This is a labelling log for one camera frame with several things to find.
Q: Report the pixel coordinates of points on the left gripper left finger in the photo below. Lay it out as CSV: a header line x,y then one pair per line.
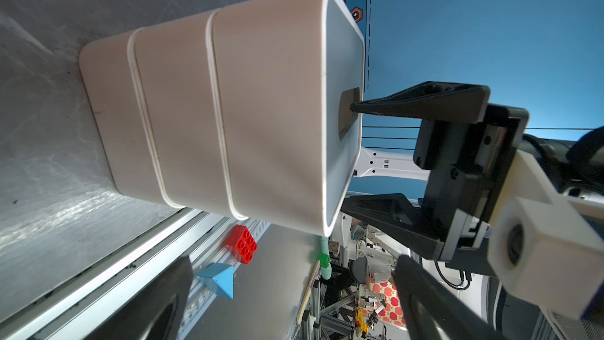
x,y
156,312

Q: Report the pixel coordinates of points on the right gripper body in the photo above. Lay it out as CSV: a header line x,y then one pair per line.
x,y
467,164

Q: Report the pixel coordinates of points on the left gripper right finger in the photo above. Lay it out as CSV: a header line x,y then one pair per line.
x,y
430,309

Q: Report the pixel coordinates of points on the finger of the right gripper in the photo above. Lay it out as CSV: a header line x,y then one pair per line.
x,y
432,101
417,228

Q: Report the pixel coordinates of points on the grey lid tissue box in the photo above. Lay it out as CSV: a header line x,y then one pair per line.
x,y
288,71
176,64

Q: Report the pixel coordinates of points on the bamboo lid tissue box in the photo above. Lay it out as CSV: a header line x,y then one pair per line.
x,y
112,79

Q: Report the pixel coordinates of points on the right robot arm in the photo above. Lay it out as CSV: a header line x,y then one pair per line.
x,y
574,168

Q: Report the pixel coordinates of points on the blue triangle piece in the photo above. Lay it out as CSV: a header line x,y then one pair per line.
x,y
219,278

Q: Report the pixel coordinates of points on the red block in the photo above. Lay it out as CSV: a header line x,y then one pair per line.
x,y
241,244

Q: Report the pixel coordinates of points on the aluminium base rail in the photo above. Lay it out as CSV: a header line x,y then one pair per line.
x,y
80,305

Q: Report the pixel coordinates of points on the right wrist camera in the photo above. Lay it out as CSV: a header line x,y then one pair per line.
x,y
541,247

